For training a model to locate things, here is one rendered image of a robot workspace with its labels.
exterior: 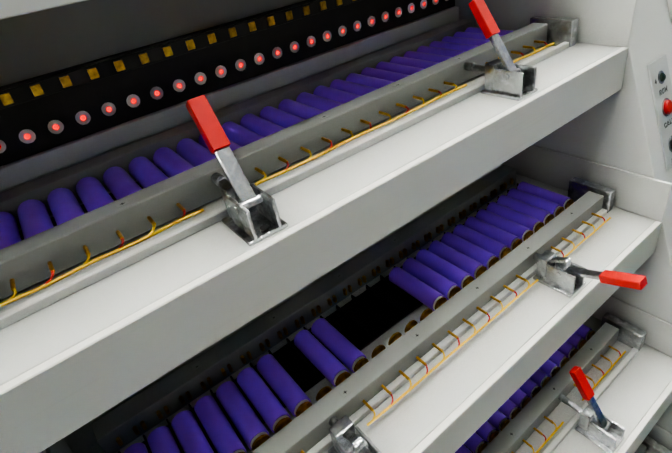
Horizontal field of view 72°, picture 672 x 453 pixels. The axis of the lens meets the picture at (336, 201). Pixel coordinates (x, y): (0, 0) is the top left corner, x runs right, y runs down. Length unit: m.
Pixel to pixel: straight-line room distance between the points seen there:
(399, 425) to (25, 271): 0.29
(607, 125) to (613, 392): 0.32
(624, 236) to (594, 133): 0.12
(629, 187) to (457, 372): 0.31
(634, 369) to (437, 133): 0.45
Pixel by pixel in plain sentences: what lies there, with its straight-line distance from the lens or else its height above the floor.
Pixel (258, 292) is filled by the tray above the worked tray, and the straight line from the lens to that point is 0.29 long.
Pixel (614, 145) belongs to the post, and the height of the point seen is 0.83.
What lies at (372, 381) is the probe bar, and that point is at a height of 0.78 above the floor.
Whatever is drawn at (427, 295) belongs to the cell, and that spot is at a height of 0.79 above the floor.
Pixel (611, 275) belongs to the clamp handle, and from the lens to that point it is 0.48.
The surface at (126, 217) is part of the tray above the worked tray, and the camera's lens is 0.32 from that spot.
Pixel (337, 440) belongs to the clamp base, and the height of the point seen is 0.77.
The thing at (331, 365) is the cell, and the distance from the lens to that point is 0.42.
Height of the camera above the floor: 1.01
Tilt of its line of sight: 14 degrees down
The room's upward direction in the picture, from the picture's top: 21 degrees counter-clockwise
